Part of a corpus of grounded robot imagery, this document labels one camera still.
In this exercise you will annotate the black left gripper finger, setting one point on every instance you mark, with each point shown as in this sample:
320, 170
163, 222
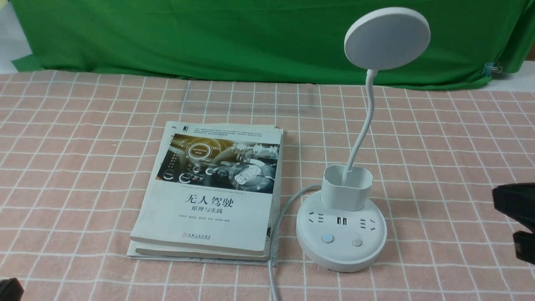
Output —
11, 290

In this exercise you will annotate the binder clip on backdrop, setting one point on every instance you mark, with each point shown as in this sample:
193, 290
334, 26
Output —
491, 68

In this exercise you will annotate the pink checkered tablecloth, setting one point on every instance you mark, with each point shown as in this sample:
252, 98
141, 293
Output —
76, 153

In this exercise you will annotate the green backdrop cloth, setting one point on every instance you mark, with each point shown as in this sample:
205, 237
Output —
293, 41

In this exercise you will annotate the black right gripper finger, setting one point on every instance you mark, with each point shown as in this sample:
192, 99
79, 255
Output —
524, 244
516, 201

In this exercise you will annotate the white self-driving book on top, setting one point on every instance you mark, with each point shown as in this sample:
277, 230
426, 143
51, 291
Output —
213, 187

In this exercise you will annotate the lower white paperback book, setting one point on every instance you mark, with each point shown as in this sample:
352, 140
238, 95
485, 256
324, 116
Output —
145, 251

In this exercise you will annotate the white desk lamp with sockets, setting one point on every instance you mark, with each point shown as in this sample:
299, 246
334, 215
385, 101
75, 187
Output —
338, 227

